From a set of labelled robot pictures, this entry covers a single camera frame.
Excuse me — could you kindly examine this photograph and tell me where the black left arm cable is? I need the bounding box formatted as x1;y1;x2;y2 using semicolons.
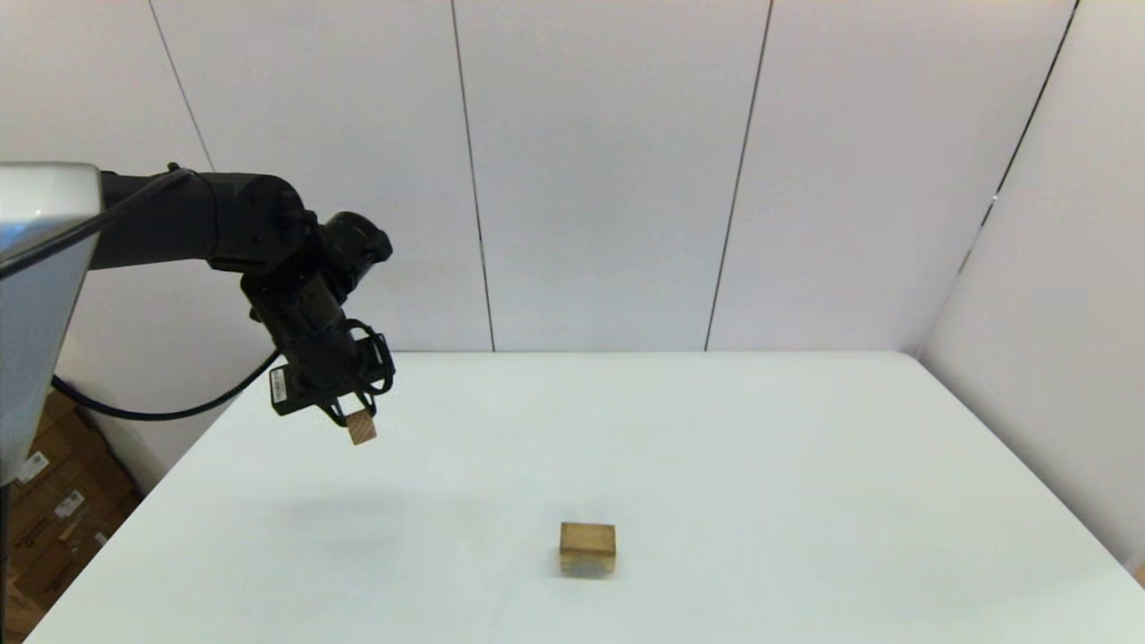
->
0;165;287;422

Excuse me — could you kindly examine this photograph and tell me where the large labelled cardboard box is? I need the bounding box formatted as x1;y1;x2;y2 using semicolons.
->
7;389;142;611

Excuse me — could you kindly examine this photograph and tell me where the rectangular wooden building block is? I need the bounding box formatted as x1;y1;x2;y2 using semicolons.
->
560;522;617;555

